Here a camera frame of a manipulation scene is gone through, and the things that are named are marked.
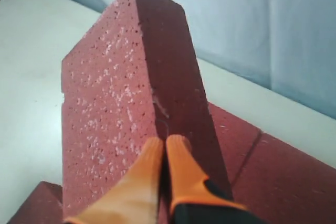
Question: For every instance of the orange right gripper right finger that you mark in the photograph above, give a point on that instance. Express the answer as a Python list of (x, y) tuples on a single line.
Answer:
[(195, 198)]

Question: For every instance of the white backdrop cloth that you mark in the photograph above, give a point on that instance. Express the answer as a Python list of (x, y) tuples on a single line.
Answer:
[(287, 46)]

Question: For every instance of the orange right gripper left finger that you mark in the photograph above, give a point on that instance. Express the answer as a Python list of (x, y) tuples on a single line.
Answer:
[(135, 198)]

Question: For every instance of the angled red brick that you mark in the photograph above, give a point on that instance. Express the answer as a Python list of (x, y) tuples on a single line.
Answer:
[(134, 75)]

